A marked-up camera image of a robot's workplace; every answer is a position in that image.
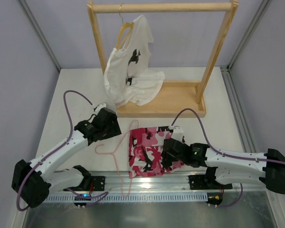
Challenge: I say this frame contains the pink wire clothes hanger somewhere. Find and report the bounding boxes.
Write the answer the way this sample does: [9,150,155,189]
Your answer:
[95,119,139,198]

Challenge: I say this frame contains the pink camouflage trousers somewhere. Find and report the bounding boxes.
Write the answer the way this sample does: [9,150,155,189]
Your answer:
[128,126,184,179]

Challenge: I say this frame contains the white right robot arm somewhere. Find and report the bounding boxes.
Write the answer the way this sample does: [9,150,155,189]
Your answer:
[163,138,285,195]

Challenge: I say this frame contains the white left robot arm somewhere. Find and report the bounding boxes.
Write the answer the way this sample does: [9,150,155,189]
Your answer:
[11,107,121,211]

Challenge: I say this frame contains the yellow clothes hanger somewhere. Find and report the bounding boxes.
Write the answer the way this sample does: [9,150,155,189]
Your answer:
[115,3,134,50]

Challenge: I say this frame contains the white printed t-shirt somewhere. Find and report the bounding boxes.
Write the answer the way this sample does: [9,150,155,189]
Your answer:
[104,15,165,108]

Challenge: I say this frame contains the wooden clothes rack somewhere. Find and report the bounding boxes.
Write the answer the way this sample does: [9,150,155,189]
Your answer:
[87,0,238,118]

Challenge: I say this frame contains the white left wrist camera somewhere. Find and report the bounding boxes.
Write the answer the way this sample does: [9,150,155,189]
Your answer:
[93,103,107,113]

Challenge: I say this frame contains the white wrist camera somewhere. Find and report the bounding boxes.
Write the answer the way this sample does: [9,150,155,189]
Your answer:
[169,125,184,142]
[93,103,107,113]

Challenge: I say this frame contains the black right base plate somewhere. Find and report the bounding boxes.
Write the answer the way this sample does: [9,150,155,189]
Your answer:
[188,175,209,190]

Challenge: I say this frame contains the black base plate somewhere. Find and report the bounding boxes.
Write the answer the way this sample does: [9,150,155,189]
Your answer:
[89,176,105,192]
[188,175,209,190]

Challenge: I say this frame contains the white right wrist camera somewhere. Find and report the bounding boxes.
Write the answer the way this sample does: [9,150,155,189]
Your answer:
[169,125,184,142]

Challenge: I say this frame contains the slotted cable duct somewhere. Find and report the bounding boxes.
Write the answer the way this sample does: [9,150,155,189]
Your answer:
[44,192,208,203]

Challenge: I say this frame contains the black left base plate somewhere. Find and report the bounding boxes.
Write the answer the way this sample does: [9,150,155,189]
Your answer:
[89,176,105,192]

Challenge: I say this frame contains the aluminium frame rail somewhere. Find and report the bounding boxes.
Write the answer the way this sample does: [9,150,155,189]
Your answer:
[20,170,278,192]

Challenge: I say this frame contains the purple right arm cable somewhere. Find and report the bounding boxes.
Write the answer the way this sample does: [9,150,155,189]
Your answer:
[170,108,285,209]

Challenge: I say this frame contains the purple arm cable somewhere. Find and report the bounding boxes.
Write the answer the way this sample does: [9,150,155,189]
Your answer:
[170,108,285,209]
[16,90,109,211]

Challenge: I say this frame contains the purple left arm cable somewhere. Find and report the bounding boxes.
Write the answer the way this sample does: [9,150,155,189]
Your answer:
[16,90,109,211]

